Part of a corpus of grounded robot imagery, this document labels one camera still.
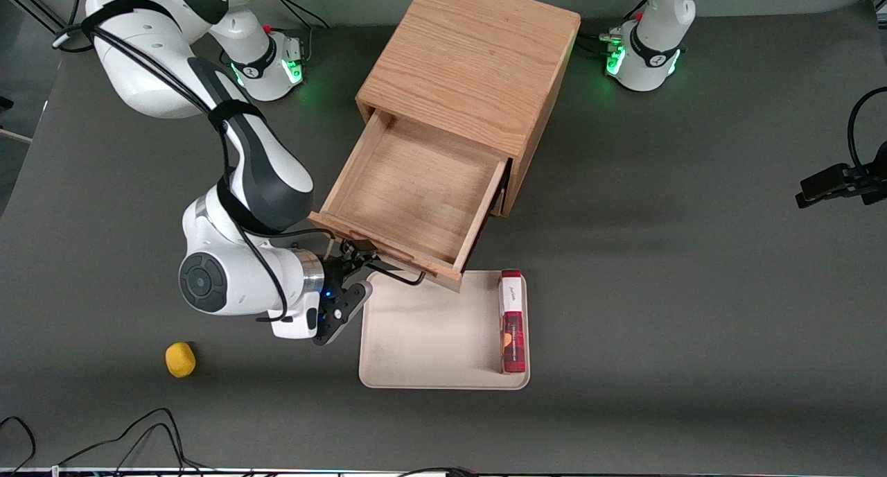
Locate black cable loop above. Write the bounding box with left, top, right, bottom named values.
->
left=0, top=416, right=37, bottom=475

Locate wooden drawer cabinet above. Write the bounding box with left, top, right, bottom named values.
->
left=355, top=0, right=581, bottom=218

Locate wooden drawer with black handle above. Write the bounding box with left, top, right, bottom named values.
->
left=308, top=110, right=511, bottom=295

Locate black base cable bundle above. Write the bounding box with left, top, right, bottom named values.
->
left=577, top=0, right=649, bottom=58
left=267, top=0, right=331, bottom=65

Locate long black floor cable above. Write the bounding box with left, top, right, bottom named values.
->
left=59, top=408, right=229, bottom=475

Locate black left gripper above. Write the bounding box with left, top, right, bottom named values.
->
left=795, top=141, right=887, bottom=209

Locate red and white snack box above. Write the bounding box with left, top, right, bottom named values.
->
left=498, top=269, right=527, bottom=374

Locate beige rectangular tray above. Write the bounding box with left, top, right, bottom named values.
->
left=358, top=270, right=531, bottom=391

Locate thick black curved cable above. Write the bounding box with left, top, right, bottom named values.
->
left=848, top=87, right=887, bottom=176

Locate yellow lemon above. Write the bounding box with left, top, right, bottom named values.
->
left=165, top=342, right=197, bottom=379

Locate aluminium frame profile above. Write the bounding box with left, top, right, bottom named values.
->
left=0, top=0, right=71, bottom=35

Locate black wire drawer handle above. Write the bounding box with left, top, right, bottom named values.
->
left=326, top=238, right=427, bottom=287

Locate wrist camera with black bracket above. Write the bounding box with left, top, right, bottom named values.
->
left=267, top=281, right=374, bottom=347

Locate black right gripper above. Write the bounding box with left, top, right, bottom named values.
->
left=322, top=240, right=379, bottom=288

